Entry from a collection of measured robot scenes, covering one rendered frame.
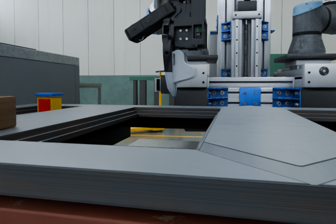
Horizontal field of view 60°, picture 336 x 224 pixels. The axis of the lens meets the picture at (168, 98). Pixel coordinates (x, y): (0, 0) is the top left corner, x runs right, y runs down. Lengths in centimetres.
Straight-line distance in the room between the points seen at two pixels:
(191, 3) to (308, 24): 85
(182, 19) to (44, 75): 84
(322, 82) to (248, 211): 102
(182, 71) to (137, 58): 1036
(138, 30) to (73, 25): 1134
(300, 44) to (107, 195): 120
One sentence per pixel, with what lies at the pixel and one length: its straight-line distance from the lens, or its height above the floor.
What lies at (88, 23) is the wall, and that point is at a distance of 1170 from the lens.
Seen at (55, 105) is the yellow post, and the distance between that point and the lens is 96.
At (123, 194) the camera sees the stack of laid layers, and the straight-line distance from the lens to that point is 24.
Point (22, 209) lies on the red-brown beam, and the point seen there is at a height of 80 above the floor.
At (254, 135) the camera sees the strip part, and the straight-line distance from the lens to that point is 41.
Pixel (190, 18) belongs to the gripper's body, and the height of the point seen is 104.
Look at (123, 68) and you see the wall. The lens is 1103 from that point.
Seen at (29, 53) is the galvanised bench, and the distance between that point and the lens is 123.
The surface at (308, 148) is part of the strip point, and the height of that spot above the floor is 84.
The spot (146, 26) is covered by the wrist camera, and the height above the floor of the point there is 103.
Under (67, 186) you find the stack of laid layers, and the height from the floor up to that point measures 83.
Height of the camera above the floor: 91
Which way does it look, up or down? 2 degrees down
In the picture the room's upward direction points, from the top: straight up
